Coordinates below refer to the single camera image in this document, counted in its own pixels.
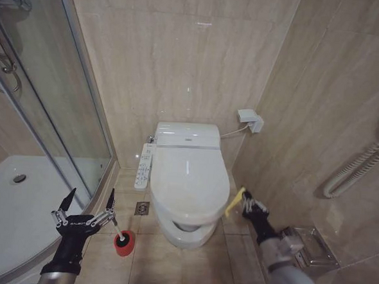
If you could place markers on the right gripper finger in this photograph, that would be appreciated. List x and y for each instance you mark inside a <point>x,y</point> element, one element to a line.
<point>247,202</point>
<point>259,207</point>

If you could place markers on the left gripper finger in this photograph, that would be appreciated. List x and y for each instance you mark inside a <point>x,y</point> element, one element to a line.
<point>109,206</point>
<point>66,205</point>

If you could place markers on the yellow plastic piece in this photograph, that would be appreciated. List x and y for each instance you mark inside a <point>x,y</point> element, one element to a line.
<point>234,202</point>

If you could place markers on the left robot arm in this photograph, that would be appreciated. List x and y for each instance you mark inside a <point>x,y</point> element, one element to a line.
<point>57,277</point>

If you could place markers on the red toilet brush holder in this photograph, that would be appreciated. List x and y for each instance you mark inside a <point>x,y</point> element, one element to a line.
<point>126,246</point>

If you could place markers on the white toilet seat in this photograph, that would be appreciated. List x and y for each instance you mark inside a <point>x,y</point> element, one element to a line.
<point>204,220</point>

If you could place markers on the steel toilet paper holder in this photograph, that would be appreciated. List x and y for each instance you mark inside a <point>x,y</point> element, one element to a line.
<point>316,249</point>

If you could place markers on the white toilet lid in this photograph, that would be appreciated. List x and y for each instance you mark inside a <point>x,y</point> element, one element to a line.
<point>189,177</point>

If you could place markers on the white toilet bowl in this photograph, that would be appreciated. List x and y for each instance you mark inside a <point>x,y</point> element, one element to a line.
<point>183,235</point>

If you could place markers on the square metal floor drain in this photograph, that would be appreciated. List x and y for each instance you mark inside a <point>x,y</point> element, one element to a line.
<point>142,208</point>

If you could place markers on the white bidet control panel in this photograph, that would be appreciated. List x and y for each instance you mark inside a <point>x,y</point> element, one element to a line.
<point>144,166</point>

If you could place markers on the round shower drain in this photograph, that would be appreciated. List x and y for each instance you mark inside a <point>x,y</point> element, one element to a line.
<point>19,178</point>

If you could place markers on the white shower tray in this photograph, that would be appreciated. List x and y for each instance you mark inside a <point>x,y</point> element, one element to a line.
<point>8,208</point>

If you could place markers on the chrome water inlet valve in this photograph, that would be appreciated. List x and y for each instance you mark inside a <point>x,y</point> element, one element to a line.
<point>150,138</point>

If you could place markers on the white bidet unit housing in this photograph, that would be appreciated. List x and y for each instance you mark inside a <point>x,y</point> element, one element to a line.
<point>186,133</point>

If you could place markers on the white wall outlet box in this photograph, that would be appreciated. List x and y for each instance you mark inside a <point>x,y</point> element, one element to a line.
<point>250,120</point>

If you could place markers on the glass shower enclosure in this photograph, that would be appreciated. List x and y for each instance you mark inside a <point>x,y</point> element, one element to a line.
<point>61,76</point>

